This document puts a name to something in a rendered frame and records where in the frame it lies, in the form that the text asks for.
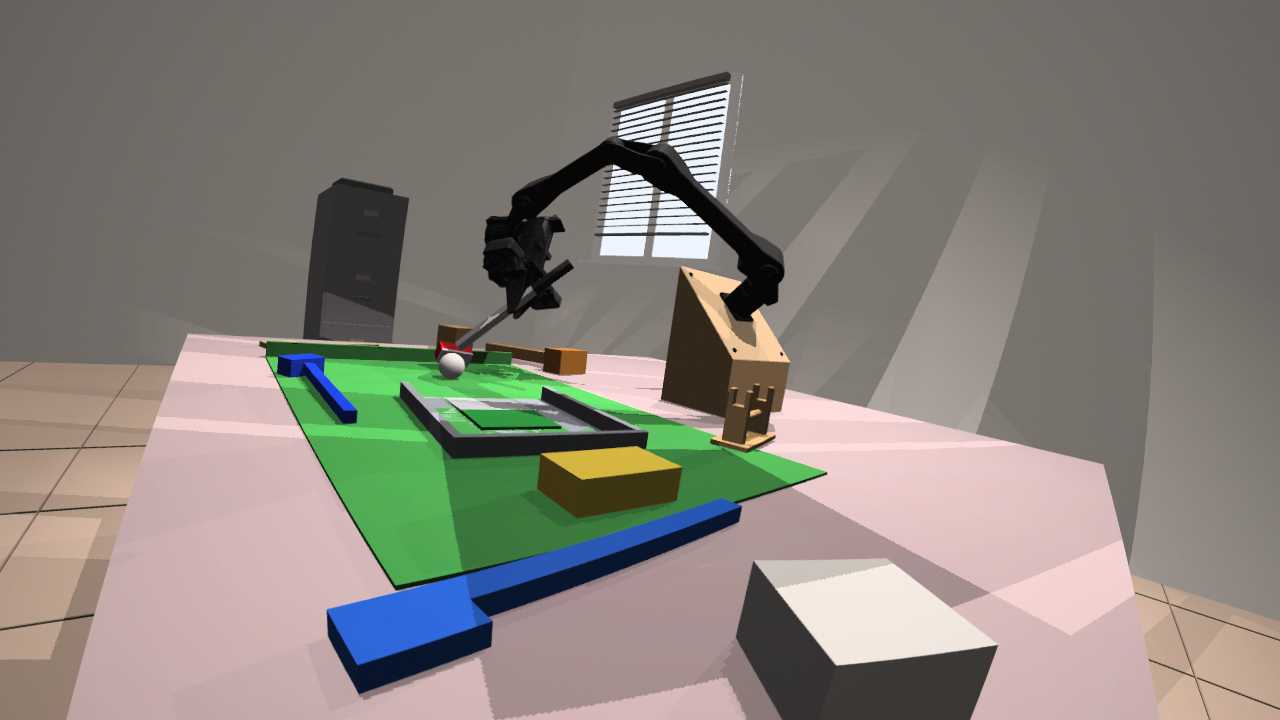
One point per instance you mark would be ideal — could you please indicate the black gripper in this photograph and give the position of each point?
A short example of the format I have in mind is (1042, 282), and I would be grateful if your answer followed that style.
(525, 265)

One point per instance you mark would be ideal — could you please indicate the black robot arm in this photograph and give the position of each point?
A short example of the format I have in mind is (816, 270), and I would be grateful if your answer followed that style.
(660, 165)

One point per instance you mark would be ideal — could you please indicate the white golf ball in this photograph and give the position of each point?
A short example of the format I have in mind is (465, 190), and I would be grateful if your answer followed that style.
(451, 365)

